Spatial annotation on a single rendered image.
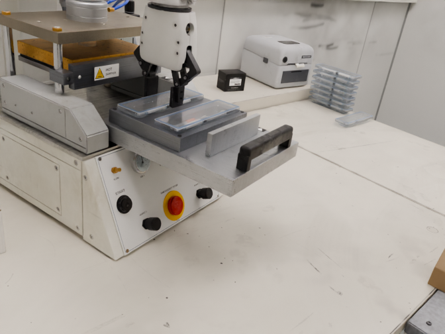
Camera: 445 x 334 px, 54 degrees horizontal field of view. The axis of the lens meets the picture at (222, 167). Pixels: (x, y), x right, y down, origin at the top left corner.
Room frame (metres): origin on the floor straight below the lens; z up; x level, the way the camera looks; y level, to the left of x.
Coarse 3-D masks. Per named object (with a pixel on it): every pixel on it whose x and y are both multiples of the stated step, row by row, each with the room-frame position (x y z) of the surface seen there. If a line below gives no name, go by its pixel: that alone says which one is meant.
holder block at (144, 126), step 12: (180, 108) 0.78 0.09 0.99; (120, 120) 0.71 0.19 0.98; (132, 120) 0.69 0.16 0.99; (144, 120) 0.69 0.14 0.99; (228, 120) 0.75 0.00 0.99; (144, 132) 0.68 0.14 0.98; (156, 132) 0.66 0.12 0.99; (168, 132) 0.66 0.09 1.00; (192, 132) 0.67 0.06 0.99; (204, 132) 0.69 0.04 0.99; (168, 144) 0.65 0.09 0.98; (180, 144) 0.64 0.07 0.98; (192, 144) 0.66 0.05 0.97
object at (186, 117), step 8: (208, 104) 0.80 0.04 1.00; (216, 104) 0.80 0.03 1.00; (224, 104) 0.81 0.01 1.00; (232, 104) 0.82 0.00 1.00; (176, 112) 0.73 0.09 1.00; (184, 112) 0.73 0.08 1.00; (192, 112) 0.74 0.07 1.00; (200, 112) 0.75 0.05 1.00; (208, 112) 0.75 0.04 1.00; (216, 112) 0.76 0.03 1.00; (224, 112) 0.76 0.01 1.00; (160, 120) 0.68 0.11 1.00; (168, 120) 0.69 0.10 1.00; (176, 120) 0.69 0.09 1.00; (184, 120) 0.70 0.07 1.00; (192, 120) 0.70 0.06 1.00; (200, 120) 0.71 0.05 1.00; (176, 128) 0.66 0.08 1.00
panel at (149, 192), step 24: (120, 168) 0.68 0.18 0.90; (168, 168) 0.79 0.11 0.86; (120, 192) 0.68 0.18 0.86; (144, 192) 0.72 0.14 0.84; (168, 192) 0.77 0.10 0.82; (192, 192) 0.82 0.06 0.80; (216, 192) 0.88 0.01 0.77; (120, 216) 0.66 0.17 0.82; (144, 216) 0.70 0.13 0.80; (168, 216) 0.74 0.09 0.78; (120, 240) 0.64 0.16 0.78; (144, 240) 0.67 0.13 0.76
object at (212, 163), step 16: (112, 128) 0.70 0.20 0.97; (224, 128) 0.67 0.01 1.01; (240, 128) 0.71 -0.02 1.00; (256, 128) 0.76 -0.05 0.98; (128, 144) 0.68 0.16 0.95; (144, 144) 0.66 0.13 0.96; (160, 144) 0.66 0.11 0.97; (208, 144) 0.64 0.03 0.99; (224, 144) 0.67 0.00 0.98; (240, 144) 0.70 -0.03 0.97; (160, 160) 0.64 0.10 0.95; (176, 160) 0.63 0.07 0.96; (192, 160) 0.62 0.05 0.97; (208, 160) 0.62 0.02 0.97; (224, 160) 0.63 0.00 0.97; (256, 160) 0.65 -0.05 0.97; (272, 160) 0.67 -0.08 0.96; (288, 160) 0.73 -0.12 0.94; (192, 176) 0.61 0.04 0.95; (208, 176) 0.59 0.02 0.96; (224, 176) 0.58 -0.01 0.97; (240, 176) 0.59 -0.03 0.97; (256, 176) 0.63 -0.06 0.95; (224, 192) 0.58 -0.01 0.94
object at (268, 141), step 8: (280, 128) 0.71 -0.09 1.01; (288, 128) 0.71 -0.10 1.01; (264, 136) 0.66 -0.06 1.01; (272, 136) 0.67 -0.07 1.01; (280, 136) 0.68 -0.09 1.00; (288, 136) 0.71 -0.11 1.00; (248, 144) 0.62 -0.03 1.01; (256, 144) 0.62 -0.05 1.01; (264, 144) 0.64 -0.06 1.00; (272, 144) 0.66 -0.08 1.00; (280, 144) 0.72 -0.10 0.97; (288, 144) 0.72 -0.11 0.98; (240, 152) 0.61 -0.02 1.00; (248, 152) 0.60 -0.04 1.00; (256, 152) 0.62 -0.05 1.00; (264, 152) 0.64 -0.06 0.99; (240, 160) 0.61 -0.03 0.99; (248, 160) 0.60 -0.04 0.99; (240, 168) 0.60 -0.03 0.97; (248, 168) 0.60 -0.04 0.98
